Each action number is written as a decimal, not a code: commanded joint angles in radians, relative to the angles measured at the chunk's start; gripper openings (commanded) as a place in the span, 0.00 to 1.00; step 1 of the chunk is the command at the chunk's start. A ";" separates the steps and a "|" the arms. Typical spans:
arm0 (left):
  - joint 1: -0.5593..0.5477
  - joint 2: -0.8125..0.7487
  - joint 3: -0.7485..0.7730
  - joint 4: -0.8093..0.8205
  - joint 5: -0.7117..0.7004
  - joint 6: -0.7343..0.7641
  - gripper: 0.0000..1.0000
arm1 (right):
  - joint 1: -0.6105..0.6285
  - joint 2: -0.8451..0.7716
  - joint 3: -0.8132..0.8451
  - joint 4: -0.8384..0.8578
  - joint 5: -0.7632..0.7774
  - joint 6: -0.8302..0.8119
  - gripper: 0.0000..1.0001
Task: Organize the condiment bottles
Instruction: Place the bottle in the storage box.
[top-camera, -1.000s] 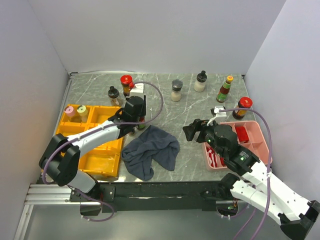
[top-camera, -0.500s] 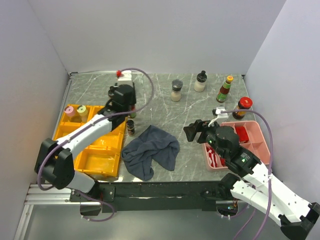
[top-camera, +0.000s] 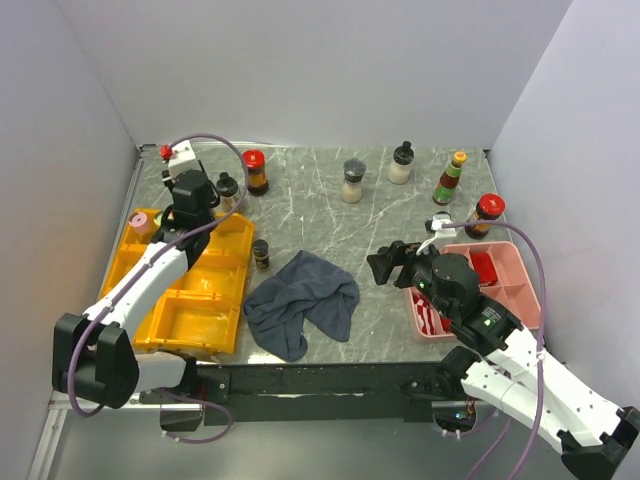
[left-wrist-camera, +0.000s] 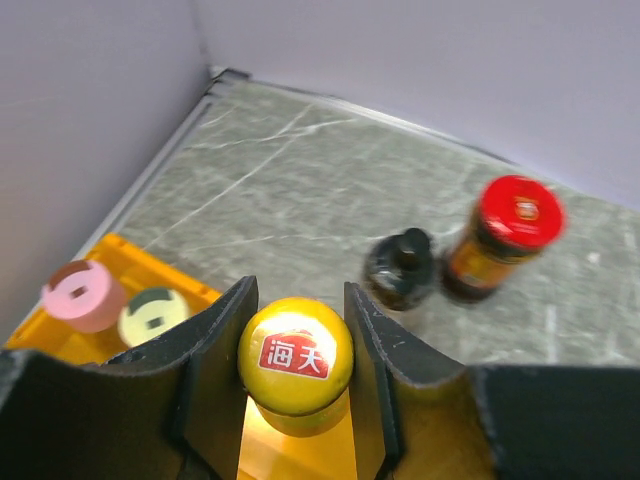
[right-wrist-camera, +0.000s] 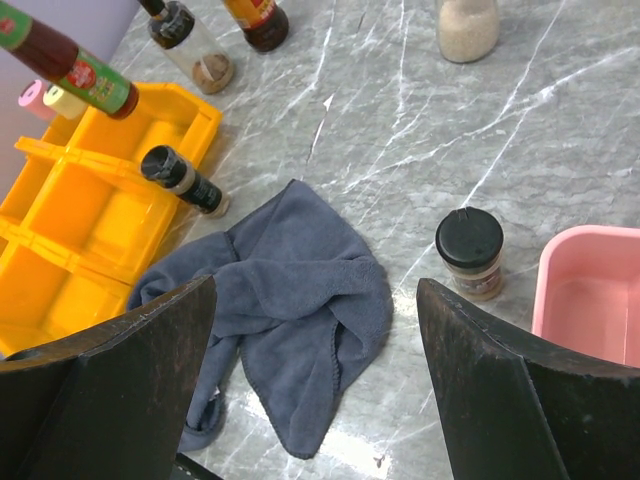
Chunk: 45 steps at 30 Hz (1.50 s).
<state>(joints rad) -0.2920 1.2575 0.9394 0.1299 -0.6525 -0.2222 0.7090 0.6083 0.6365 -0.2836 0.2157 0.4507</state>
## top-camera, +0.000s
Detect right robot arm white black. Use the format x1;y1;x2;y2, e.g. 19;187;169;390
367;241;639;479

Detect aluminium frame rail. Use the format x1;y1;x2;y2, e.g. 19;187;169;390
27;391;199;480

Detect green lid cream bottle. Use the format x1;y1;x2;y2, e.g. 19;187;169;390
153;210;172;229

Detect red lid sauce jar right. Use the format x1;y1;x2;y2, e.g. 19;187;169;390
465;193;506;240

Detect small black lid spice jar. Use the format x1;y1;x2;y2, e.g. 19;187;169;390
252;239;271;272

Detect pink compartment tray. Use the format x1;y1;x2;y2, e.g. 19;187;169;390
404;241;541;344

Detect red packet in tray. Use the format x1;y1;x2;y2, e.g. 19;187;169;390
470;251;499;287

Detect red lid sauce jar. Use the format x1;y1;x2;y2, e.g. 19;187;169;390
243;149;269;196
465;193;506;240

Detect salt grinder black top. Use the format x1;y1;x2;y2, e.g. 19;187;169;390
341;158;366;204

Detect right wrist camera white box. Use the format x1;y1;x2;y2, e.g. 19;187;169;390
417;211;456;254

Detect dark blue cloth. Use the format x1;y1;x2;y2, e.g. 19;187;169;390
242;250;360;362

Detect red lid sauce jar left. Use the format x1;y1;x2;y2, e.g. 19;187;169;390
243;149;269;196

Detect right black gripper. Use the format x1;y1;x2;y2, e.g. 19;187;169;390
366;237;455;318

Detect red white striped packet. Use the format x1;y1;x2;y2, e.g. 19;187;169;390
412;294;442;336

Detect round black cap dark bottle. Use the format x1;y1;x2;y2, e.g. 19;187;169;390
215;172;243;213

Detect purple cable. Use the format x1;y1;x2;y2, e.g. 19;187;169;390
442;222;546;480
67;132;250;445

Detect yellow cap chili sauce bottle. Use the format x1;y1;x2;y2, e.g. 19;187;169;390
432;151;467;205

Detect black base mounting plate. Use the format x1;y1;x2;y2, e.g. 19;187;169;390
141;362;466;423

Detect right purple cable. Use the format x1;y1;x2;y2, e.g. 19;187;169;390
442;222;546;480

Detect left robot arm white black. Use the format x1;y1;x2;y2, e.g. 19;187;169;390
52;169;217;416

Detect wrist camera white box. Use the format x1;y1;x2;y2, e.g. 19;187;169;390
160;140;200;178
417;211;456;254

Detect pink lid bottle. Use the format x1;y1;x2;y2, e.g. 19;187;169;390
128;211;152;244

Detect white powder bottle black cap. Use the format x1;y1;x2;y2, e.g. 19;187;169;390
388;141;414;185

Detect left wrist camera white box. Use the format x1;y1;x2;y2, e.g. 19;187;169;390
160;140;200;178

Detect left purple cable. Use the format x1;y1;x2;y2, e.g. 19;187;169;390
67;132;250;445

